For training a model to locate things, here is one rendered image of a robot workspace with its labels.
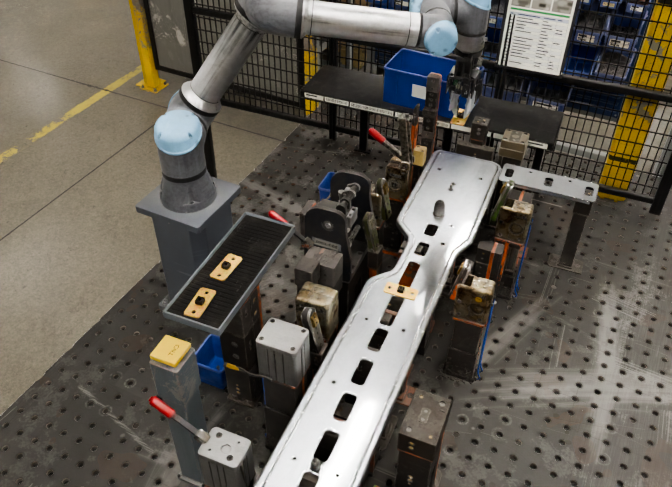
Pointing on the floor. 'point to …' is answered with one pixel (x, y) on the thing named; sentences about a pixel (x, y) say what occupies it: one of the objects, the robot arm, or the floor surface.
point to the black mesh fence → (454, 59)
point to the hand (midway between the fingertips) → (461, 111)
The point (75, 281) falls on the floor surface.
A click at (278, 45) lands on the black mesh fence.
